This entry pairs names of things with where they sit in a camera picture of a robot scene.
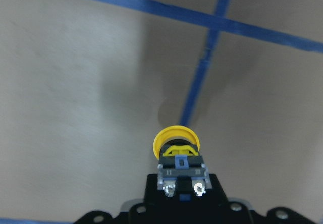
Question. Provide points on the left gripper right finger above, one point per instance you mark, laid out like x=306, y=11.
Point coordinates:
x=216, y=207

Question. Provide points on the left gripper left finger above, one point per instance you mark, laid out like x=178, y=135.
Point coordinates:
x=161, y=204

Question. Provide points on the yellow push button switch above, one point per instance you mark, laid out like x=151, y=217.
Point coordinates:
x=181, y=170

